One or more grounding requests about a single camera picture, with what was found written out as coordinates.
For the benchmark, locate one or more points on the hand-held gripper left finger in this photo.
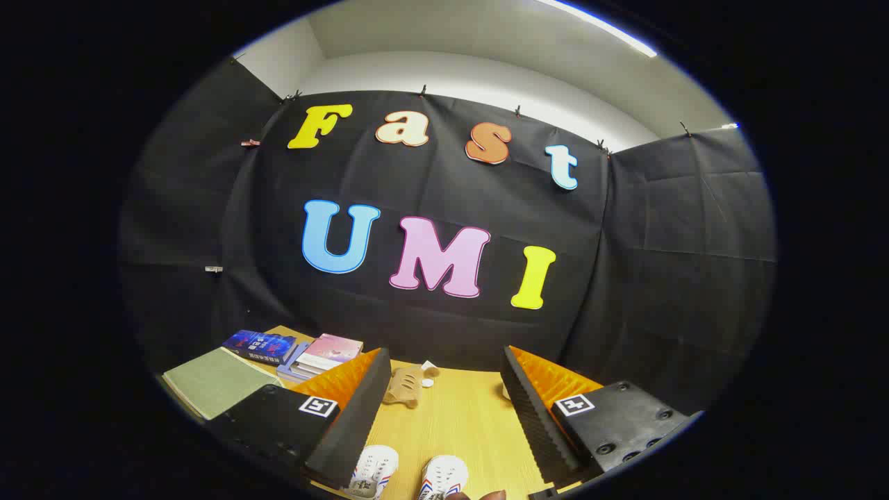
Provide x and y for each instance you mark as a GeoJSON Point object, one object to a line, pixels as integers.
{"type": "Point", "coordinates": [354, 430]}

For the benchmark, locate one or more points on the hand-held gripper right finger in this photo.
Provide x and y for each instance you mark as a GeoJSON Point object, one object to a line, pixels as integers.
{"type": "Point", "coordinates": [535, 423]}

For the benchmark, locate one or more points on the white canvas shoe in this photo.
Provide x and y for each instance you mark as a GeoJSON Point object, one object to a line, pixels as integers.
{"type": "Point", "coordinates": [375, 465]}
{"type": "Point", "coordinates": [446, 473]}

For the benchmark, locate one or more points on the cream fabric storage box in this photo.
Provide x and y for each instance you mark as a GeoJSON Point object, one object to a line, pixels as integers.
{"type": "Point", "coordinates": [215, 382]}

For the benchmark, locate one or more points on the brown plush toy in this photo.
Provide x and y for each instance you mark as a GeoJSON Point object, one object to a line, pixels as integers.
{"type": "Point", "coordinates": [404, 385]}

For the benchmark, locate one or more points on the grey cover book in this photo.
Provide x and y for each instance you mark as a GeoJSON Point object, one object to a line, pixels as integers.
{"type": "Point", "coordinates": [305, 367]}

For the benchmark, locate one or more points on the pink cover book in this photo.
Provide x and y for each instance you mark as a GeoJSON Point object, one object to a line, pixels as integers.
{"type": "Point", "coordinates": [333, 347]}

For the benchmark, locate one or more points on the light blue book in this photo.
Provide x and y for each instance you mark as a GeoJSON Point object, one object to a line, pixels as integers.
{"type": "Point", "coordinates": [290, 369]}

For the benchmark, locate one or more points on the dark blue book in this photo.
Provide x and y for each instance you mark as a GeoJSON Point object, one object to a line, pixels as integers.
{"type": "Point", "coordinates": [260, 345]}

